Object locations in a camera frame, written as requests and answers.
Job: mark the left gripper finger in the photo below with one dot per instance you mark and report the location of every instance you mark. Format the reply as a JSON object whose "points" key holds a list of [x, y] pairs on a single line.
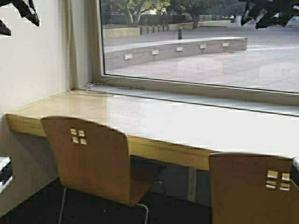
{"points": [[4, 30], [26, 10]]}

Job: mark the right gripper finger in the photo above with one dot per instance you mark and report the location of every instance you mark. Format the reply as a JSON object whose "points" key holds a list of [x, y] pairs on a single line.
{"points": [[256, 10], [278, 12]]}

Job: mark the light wooden chair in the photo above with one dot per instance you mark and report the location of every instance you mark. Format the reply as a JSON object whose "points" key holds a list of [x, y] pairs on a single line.
{"points": [[95, 159]]}

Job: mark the robot base corner, left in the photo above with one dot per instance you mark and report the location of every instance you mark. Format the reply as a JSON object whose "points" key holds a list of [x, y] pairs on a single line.
{"points": [[6, 172]]}

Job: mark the robot base corner, right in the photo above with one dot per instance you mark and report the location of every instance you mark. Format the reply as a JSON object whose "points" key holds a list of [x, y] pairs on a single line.
{"points": [[295, 172]]}

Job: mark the long wooden window counter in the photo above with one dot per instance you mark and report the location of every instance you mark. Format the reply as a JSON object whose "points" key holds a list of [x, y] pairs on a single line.
{"points": [[175, 132]]}

